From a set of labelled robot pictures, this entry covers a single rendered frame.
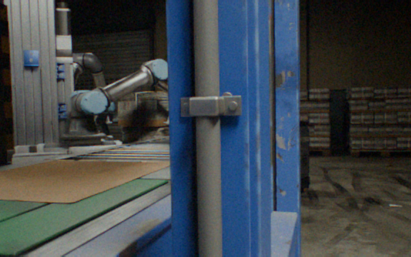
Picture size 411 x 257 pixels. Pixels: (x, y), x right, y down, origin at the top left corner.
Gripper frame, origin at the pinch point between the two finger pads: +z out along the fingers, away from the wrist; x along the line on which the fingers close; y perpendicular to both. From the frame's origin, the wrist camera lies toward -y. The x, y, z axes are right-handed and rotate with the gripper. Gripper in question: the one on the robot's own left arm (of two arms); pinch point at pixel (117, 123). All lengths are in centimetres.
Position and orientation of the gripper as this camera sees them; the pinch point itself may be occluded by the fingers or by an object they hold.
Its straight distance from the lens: 302.5
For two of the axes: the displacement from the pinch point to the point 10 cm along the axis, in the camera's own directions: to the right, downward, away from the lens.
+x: 5.9, -0.6, 8.1
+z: 8.1, 0.1, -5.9
